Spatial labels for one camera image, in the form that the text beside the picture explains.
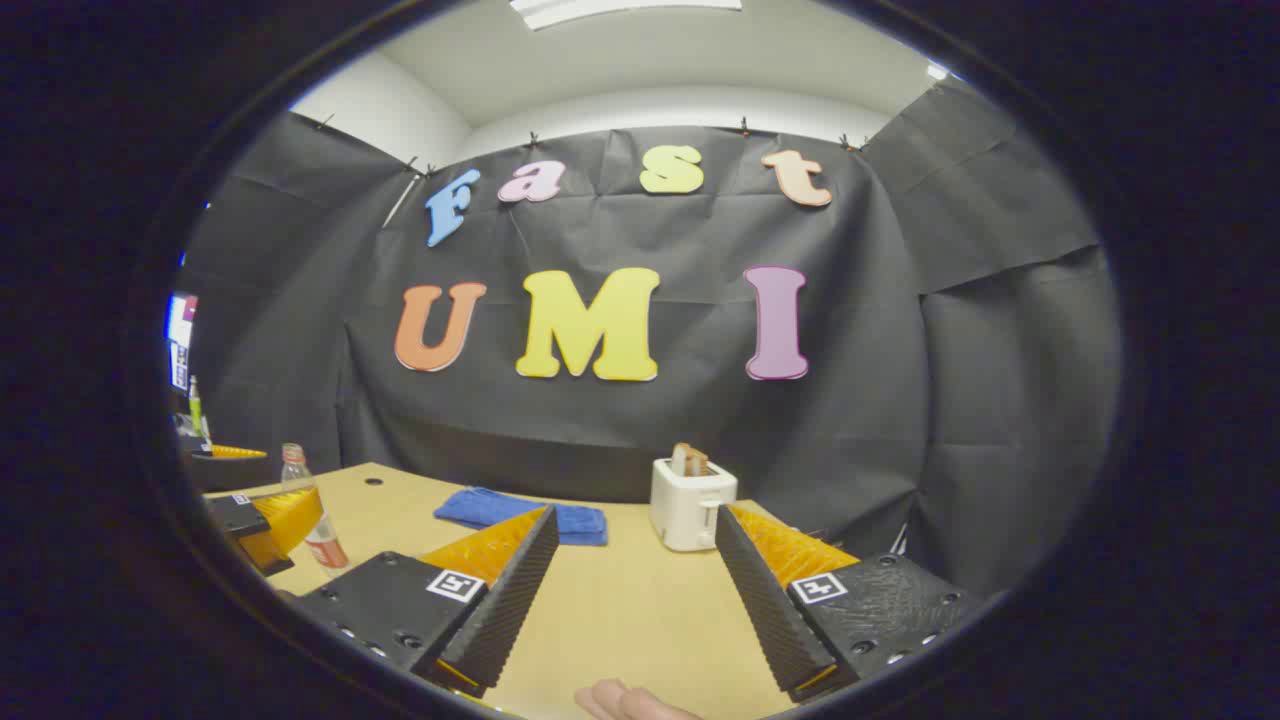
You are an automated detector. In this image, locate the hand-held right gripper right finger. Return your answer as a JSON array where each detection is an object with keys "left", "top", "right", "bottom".
[{"left": 714, "top": 503, "right": 986, "bottom": 704}]

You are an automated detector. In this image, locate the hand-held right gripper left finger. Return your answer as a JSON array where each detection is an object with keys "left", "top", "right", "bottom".
[{"left": 295, "top": 505, "right": 561, "bottom": 699}]

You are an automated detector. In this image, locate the clear plastic water bottle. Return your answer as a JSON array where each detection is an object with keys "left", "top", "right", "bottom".
[{"left": 281, "top": 443, "right": 349, "bottom": 570}]

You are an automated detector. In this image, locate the blue towel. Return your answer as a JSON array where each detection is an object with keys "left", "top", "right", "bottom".
[{"left": 433, "top": 487, "right": 609, "bottom": 547}]

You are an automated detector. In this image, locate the white toaster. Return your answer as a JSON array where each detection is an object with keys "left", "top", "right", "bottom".
[{"left": 650, "top": 457, "right": 739, "bottom": 553}]

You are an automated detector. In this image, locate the computer monitor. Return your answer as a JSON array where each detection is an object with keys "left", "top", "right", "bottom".
[{"left": 165, "top": 292, "right": 199, "bottom": 393}]

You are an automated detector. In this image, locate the black backdrop cloth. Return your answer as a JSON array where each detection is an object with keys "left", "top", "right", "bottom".
[{"left": 175, "top": 78, "right": 1123, "bottom": 601}]

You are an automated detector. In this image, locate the ceiling light panel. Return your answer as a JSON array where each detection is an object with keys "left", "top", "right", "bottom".
[{"left": 510, "top": 0, "right": 743, "bottom": 30}]

